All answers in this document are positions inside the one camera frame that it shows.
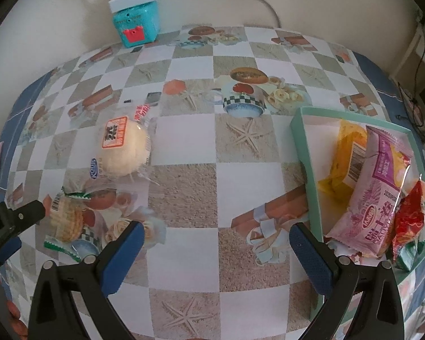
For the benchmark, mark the orange striped snack packet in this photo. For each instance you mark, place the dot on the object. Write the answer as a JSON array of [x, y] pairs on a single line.
[[69, 219]]

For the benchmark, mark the white side table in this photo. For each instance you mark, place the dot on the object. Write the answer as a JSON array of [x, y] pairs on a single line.
[[416, 42]]

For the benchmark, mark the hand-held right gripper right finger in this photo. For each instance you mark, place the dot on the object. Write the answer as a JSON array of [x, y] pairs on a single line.
[[310, 262]]

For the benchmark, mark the teal cube box red label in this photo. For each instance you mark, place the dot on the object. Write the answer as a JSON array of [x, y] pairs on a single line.
[[134, 24]]

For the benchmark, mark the red snack packet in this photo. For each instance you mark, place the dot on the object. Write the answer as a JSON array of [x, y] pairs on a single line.
[[411, 216]]

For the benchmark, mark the person's left hand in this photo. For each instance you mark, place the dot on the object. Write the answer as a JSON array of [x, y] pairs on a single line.
[[14, 311]]

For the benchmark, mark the bun in clear wrapper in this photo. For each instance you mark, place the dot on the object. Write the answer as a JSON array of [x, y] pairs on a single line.
[[124, 148]]

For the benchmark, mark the orange yellow snack packet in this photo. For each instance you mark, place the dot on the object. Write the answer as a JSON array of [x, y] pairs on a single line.
[[345, 148]]

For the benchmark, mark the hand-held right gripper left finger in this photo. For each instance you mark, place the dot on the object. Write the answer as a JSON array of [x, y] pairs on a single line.
[[124, 258]]

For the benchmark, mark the pink snack packet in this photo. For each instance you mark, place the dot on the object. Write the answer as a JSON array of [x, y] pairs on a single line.
[[372, 205]]

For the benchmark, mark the teal shallow cardboard box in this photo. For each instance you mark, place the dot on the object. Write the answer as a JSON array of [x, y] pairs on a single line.
[[306, 141]]

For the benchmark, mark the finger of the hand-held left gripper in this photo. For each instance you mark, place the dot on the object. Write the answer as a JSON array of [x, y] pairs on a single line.
[[24, 216], [7, 249]]

